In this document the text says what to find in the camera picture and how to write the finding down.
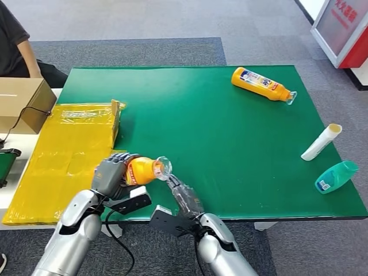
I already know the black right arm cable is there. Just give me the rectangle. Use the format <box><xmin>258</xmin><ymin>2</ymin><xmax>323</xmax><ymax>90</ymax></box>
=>
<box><xmin>194</xmin><ymin>232</ymin><xmax>206</xmax><ymax>276</ymax></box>

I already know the white tube bottle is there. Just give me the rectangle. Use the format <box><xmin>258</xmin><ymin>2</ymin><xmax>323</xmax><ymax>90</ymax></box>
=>
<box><xmin>300</xmin><ymin>123</ymin><xmax>343</xmax><ymax>162</ymax></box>

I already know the orange bottle with clear cap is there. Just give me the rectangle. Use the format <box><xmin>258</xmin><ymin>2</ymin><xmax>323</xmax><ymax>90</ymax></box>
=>
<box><xmin>124</xmin><ymin>156</ymin><xmax>173</xmax><ymax>187</ymax></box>
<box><xmin>231</xmin><ymin>67</ymin><xmax>298</xmax><ymax>106</ymax></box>

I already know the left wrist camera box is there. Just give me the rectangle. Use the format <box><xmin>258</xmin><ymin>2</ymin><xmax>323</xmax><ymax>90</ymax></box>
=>
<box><xmin>104</xmin><ymin>185</ymin><xmax>153</xmax><ymax>215</ymax></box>

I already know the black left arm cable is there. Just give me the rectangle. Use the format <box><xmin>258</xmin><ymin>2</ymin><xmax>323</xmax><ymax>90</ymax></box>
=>
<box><xmin>105</xmin><ymin>208</ymin><xmax>136</xmax><ymax>276</ymax></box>

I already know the white table leg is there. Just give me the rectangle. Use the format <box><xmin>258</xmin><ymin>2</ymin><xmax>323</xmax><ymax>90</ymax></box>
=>
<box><xmin>254</xmin><ymin>222</ymin><xmax>279</xmax><ymax>232</ymax></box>
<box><xmin>101</xmin><ymin>224</ymin><xmax>123</xmax><ymax>239</ymax></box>

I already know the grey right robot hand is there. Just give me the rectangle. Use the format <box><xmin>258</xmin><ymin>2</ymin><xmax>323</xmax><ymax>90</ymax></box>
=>
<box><xmin>167</xmin><ymin>174</ymin><xmax>205</xmax><ymax>219</ymax></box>

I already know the green table mat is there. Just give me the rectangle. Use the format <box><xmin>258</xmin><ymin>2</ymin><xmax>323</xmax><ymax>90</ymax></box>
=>
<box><xmin>57</xmin><ymin>65</ymin><xmax>368</xmax><ymax>223</ymax></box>

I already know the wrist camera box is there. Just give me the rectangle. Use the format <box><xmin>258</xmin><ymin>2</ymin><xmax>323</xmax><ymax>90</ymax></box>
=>
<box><xmin>104</xmin><ymin>185</ymin><xmax>153</xmax><ymax>215</ymax></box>
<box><xmin>149</xmin><ymin>205</ymin><xmax>200</xmax><ymax>238</ymax></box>

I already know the person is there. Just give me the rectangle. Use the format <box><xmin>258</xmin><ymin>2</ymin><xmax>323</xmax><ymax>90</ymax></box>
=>
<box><xmin>0</xmin><ymin>0</ymin><xmax>69</xmax><ymax>89</ymax></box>

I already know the thin black cable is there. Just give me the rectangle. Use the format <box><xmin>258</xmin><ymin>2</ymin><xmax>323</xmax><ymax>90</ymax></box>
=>
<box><xmin>0</xmin><ymin>106</ymin><xmax>51</xmax><ymax>148</ymax></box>

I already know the white and red display stand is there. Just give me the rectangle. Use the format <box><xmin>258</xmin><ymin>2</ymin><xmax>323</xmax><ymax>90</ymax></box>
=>
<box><xmin>310</xmin><ymin>0</ymin><xmax>368</xmax><ymax>70</ymax></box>

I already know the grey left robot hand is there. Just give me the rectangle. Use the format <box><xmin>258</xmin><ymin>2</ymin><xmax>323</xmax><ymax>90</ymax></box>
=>
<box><xmin>91</xmin><ymin>152</ymin><xmax>140</xmax><ymax>201</ymax></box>

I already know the yellow film wrapped box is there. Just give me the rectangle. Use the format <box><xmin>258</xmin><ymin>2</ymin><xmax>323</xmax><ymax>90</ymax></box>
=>
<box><xmin>2</xmin><ymin>99</ymin><xmax>127</xmax><ymax>226</ymax></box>

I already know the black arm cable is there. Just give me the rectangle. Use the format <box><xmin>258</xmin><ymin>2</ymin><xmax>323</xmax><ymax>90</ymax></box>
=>
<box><xmin>194</xmin><ymin>232</ymin><xmax>206</xmax><ymax>276</ymax></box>
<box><xmin>105</xmin><ymin>208</ymin><xmax>136</xmax><ymax>276</ymax></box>

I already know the teal plastic bottle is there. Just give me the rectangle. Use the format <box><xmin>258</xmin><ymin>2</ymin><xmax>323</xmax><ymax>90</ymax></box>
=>
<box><xmin>314</xmin><ymin>160</ymin><xmax>360</xmax><ymax>195</ymax></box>

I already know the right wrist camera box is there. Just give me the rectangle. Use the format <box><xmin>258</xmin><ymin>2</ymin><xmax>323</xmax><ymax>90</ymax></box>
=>
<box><xmin>149</xmin><ymin>205</ymin><xmax>200</xmax><ymax>238</ymax></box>

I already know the green bin with black rim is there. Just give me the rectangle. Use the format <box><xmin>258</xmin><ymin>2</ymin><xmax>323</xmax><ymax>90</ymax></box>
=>
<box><xmin>0</xmin><ymin>148</ymin><xmax>22</xmax><ymax>189</ymax></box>

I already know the brown cardboard box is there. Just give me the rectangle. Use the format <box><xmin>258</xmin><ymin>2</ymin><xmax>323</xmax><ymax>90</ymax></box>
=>
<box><xmin>0</xmin><ymin>77</ymin><xmax>57</xmax><ymax>135</ymax></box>

